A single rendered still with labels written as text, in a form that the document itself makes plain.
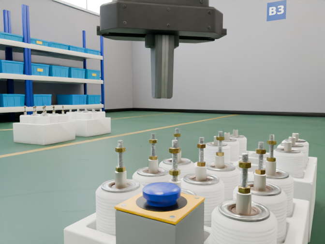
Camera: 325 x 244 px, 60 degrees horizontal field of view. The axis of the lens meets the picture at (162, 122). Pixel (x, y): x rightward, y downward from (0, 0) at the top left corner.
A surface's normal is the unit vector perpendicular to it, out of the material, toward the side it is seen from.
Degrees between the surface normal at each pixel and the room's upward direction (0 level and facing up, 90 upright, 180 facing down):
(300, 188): 90
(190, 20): 90
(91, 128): 90
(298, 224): 0
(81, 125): 90
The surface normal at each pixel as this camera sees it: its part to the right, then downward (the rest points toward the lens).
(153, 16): 0.22, 0.08
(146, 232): -0.51, 0.07
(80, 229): 0.00, -1.00
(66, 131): 0.91, 0.04
